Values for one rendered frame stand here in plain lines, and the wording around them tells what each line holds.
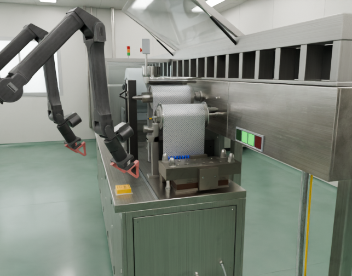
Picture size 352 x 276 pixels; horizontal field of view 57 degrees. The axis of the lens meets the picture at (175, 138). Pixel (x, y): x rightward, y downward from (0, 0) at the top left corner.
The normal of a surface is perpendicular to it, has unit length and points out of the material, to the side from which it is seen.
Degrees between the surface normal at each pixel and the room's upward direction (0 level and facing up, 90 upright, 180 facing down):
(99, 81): 90
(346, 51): 90
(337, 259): 90
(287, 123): 90
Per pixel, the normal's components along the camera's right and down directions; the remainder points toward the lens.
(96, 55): 0.62, 0.21
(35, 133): 0.28, 0.19
